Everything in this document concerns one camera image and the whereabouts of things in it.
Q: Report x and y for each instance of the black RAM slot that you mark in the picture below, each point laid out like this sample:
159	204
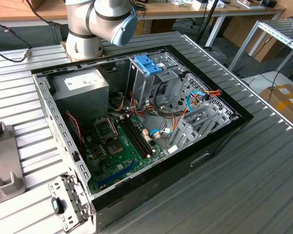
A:
142	134
139	135
136	137
133	138

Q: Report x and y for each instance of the black PC case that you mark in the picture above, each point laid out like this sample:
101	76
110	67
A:
161	185

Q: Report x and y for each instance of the blue expansion slot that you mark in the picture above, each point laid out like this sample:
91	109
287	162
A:
119	173

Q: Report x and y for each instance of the green motherboard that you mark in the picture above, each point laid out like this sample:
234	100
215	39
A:
127	158

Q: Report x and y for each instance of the grey parts rack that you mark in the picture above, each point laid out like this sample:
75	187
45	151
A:
5	161

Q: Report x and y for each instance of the small black case switch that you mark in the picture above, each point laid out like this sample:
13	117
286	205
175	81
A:
75	156

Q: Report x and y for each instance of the silver drive cage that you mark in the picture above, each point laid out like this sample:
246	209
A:
139	85

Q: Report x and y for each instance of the cardboard box with white labels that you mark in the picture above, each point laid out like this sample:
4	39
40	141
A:
280	97

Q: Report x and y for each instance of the silver disk bay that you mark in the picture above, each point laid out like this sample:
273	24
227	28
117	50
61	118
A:
185	133

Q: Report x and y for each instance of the black latch with teal button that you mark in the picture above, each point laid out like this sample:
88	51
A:
56	206

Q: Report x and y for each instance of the metal slat side table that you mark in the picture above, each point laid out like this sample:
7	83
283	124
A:
278	26

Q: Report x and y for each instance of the black case fan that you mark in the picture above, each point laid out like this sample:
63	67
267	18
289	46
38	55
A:
72	136

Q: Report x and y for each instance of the blue drive cage latch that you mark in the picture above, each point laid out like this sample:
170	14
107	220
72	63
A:
146	64

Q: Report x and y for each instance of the black tripod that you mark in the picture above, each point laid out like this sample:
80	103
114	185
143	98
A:
206	23

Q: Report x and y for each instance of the silver expansion bracket plate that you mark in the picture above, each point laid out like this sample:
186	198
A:
61	189

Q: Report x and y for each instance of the grey power supply unit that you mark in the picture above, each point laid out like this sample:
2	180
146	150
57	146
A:
83	97

